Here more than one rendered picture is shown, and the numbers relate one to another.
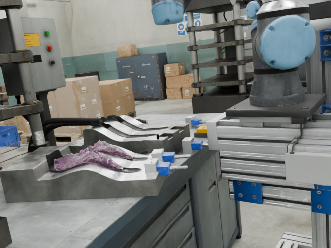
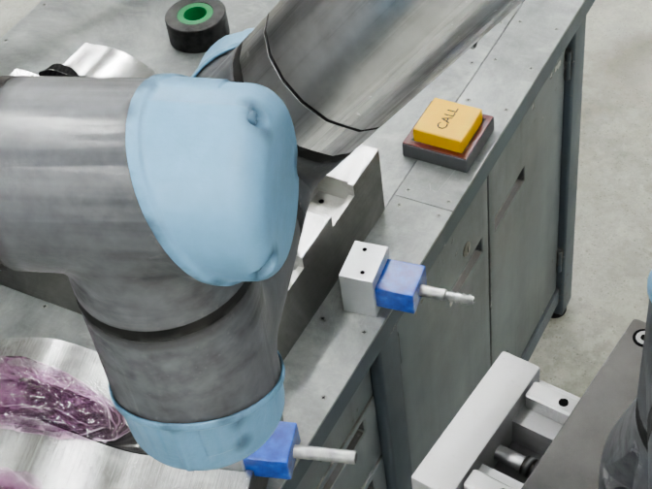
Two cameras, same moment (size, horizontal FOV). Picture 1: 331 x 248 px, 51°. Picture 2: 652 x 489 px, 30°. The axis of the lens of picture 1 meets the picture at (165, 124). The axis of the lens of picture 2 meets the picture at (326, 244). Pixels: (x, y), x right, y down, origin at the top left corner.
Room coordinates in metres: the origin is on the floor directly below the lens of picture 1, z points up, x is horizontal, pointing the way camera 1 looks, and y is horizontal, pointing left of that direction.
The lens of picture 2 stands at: (0.55, -0.15, 1.74)
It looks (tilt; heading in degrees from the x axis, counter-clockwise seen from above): 46 degrees down; 7
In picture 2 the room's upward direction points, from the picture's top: 9 degrees counter-clockwise
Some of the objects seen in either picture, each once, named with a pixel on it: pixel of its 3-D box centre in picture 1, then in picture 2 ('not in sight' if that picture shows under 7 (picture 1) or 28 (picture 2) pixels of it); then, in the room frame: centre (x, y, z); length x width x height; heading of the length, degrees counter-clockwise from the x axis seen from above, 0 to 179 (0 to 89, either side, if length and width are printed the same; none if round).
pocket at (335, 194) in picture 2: (177, 132); (324, 208); (1.44, -0.04, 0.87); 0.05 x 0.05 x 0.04; 62
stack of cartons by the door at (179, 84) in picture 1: (183, 80); not in sight; (8.28, -0.55, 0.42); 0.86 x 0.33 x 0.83; 59
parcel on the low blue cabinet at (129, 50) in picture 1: (127, 50); not in sight; (8.93, 0.72, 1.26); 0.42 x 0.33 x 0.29; 59
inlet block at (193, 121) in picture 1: (198, 121); not in sight; (1.79, -0.17, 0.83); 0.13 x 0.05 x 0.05; 48
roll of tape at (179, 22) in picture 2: not in sight; (197, 24); (1.85, 0.13, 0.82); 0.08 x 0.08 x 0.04
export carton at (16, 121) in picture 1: (19, 116); not in sight; (6.24, 2.59, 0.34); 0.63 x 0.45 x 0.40; 59
